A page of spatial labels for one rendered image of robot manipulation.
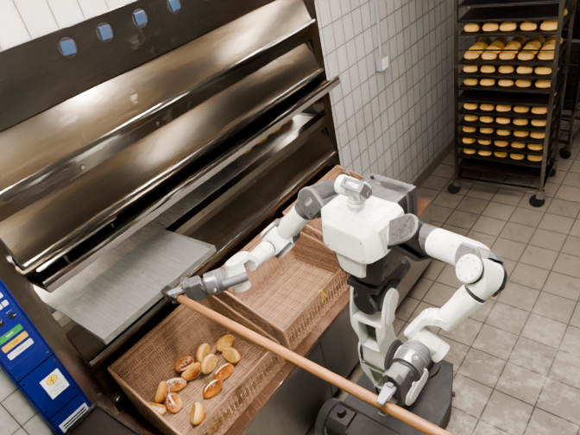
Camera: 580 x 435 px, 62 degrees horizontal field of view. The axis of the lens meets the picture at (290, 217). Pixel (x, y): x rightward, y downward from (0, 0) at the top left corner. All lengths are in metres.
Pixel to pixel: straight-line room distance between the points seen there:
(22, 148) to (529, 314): 2.74
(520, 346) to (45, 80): 2.64
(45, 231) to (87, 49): 0.65
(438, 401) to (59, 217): 1.89
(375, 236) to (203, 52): 1.13
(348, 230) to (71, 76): 1.08
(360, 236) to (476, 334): 1.63
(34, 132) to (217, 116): 0.81
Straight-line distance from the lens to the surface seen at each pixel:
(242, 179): 2.47
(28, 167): 1.84
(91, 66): 1.93
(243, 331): 1.62
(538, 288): 3.41
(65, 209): 1.95
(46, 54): 1.86
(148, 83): 2.06
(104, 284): 2.12
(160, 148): 2.12
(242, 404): 2.20
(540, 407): 2.87
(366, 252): 1.63
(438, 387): 2.67
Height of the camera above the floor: 2.36
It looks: 34 degrees down
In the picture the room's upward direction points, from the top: 14 degrees counter-clockwise
